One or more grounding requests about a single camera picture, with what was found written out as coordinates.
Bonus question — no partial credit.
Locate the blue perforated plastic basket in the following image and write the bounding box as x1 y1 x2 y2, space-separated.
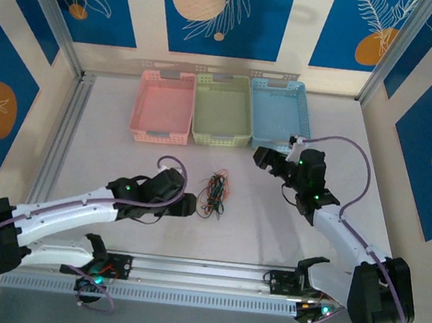
243 74 319 157

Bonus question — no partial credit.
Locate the green perforated plastic basket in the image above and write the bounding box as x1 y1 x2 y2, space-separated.
187 70 261 153

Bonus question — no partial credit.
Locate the pink perforated plastic basket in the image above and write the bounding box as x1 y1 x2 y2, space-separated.
126 66 199 149

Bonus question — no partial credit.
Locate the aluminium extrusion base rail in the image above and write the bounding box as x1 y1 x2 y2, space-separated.
105 246 301 298

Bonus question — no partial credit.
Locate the grey slotted cable duct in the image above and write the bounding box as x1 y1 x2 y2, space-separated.
0 263 301 323

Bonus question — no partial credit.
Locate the aluminium table side rail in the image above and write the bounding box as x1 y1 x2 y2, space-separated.
24 67 96 212

